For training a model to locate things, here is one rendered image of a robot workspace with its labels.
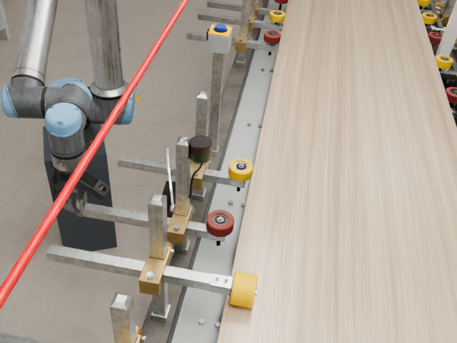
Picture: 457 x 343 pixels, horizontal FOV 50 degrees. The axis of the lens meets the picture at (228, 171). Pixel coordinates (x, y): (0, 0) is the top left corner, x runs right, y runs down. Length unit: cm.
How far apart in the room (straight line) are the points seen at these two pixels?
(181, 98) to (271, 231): 228
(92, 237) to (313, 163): 123
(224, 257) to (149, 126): 175
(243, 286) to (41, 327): 132
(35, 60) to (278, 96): 93
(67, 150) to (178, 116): 209
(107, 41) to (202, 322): 103
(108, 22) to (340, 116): 91
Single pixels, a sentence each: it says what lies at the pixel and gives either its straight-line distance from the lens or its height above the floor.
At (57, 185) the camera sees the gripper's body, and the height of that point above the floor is 96.
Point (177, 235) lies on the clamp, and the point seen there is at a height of 86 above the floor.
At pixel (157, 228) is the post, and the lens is 117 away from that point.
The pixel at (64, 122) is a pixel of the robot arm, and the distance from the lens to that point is 132.
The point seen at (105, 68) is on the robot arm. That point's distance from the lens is 194.
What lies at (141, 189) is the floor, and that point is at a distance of 284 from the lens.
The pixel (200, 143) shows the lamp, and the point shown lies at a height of 114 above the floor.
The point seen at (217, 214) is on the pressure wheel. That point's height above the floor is 91.
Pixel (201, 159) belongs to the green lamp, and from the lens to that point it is 131.
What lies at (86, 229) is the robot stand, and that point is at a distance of 244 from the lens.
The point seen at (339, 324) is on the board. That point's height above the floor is 90.
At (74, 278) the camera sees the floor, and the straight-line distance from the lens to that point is 248.
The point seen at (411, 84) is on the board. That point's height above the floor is 90.
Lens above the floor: 194
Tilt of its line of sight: 41 degrees down
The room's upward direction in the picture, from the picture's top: 5 degrees clockwise
